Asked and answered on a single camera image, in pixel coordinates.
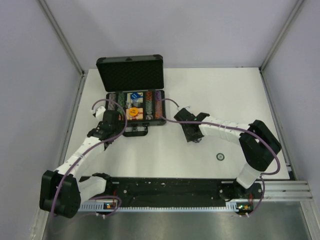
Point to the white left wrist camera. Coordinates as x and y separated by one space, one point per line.
99 112

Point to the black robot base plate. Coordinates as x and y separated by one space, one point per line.
178 192

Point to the grey slotted cable duct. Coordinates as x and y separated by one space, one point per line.
109 206

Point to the black poker set case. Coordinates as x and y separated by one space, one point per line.
128 74

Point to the blue playing card deck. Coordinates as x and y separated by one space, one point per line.
129 100

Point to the red playing card deck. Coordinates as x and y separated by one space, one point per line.
140 116

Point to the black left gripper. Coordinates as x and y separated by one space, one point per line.
119 128

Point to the orange black chip stack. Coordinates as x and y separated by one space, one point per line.
158 109
149 96

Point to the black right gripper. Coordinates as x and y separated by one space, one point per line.
190 137

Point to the blue orange chip stack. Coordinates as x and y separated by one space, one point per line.
111 103

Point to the orange black lower chip stack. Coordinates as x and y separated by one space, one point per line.
158 109

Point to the orange big blind button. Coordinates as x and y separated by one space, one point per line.
134 111

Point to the silver key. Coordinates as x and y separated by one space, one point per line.
136 104

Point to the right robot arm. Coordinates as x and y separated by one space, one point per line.
259 145

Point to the blue small blind button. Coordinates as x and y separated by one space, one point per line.
135 95

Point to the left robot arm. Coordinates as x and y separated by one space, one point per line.
62 191

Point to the purple black chip stack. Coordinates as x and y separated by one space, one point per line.
158 96

